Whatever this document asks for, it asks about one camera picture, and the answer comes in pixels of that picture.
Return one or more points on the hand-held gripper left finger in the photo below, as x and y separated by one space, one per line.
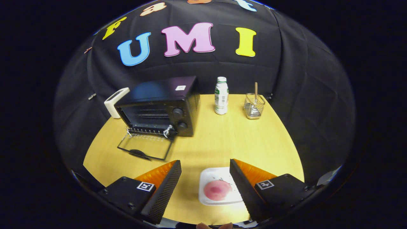
165 190

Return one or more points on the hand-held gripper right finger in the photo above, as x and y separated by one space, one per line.
244 190

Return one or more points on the pink round food slice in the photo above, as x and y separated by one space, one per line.
217 190

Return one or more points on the white rectangular plate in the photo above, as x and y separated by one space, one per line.
210 175

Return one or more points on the black toaster oven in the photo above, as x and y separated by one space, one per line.
159 90

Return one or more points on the white pop-up toaster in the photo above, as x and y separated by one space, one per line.
113 103

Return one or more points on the white green-label drink bottle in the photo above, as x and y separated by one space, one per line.
221 98

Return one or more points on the wooden stick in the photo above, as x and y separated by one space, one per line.
256 90

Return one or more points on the silver metal clip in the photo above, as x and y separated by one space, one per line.
92 96

